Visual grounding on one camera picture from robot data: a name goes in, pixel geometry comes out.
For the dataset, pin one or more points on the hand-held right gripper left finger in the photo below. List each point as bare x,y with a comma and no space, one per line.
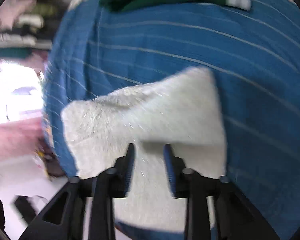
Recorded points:
129,166

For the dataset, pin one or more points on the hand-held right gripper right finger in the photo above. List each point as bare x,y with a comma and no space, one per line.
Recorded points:
169,170

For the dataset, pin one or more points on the white knit cardigan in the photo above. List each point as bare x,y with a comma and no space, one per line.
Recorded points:
152,110

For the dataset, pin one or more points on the clothes rack with clothes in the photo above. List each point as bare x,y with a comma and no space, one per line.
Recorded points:
27,30

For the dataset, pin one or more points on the dark object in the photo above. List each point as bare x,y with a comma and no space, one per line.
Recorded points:
27,207

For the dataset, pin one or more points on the blue striped plaid bedsheet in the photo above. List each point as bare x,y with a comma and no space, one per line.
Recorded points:
252,67

